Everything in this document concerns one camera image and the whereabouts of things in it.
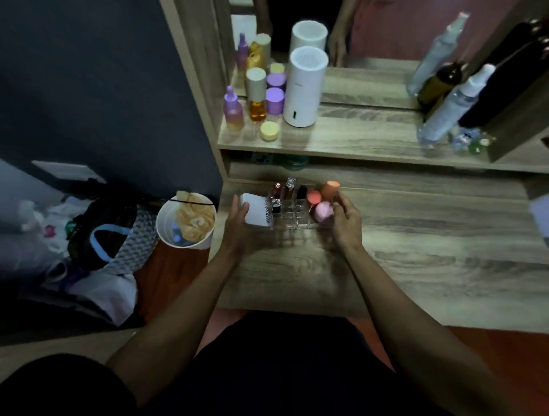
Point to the person's left hand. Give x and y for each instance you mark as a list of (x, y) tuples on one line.
[(233, 233)]

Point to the person's right hand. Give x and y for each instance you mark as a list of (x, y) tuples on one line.
[(348, 229)]

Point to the person's left thumb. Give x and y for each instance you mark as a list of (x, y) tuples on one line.
[(244, 209)]

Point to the person's right thumb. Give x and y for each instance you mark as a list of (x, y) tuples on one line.
[(336, 211)]

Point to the clear acrylic makeup organizer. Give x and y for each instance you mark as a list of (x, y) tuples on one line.
[(296, 216)]

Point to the person's right forearm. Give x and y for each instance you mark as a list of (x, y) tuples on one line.
[(411, 334)]

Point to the person's left forearm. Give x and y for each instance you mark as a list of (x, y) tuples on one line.
[(180, 321)]

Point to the white printed box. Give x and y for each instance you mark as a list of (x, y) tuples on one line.
[(256, 210)]

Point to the pink makeup sponge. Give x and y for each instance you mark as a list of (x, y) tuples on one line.
[(322, 211)]

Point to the orange makeup sponge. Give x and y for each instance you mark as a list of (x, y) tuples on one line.
[(330, 189)]

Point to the coral makeup sponge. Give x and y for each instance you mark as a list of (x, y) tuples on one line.
[(313, 197)]

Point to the short dark lipstick tube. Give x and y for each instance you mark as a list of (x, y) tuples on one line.
[(276, 206)]

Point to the red lipstick tube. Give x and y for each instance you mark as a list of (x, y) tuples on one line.
[(276, 191)]

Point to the black lipstick tube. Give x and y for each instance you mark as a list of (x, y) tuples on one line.
[(301, 193)]

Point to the crumpled tissue trash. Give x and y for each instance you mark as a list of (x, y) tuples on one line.
[(195, 216)]

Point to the silver capped lipstick tube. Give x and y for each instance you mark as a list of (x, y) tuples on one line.
[(290, 186)]

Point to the green container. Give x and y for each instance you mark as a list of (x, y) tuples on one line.
[(291, 161)]

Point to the white waste bin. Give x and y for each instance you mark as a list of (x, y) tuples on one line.
[(171, 233)]

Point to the wooden vanity shelf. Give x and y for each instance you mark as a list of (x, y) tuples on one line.
[(369, 137)]

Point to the small yellow jar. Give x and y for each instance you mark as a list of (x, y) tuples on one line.
[(269, 130)]

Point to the purple dropper bottle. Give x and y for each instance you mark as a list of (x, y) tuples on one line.
[(233, 110)]

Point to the amber bottle with beige cap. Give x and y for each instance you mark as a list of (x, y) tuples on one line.
[(256, 98)]

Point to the purple lidded jar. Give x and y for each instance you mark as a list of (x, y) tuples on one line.
[(274, 101)]

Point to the white cylindrical humidifier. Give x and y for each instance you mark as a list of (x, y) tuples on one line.
[(304, 90)]

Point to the small clear glass bottle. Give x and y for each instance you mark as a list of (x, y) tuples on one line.
[(463, 139)]

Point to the small green glass bottle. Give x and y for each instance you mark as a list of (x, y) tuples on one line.
[(478, 146)]

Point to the clear spray bottle white cap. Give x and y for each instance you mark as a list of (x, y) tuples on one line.
[(454, 107)]

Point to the person's black shorts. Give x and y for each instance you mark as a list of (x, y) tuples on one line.
[(274, 368)]

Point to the vanity mirror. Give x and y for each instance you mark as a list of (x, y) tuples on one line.
[(377, 47)]

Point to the white object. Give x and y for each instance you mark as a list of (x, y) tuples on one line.
[(541, 220)]

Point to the tall black bottle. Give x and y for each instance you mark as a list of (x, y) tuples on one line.
[(502, 81)]

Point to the white wall plate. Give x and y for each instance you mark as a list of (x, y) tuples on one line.
[(68, 171)]

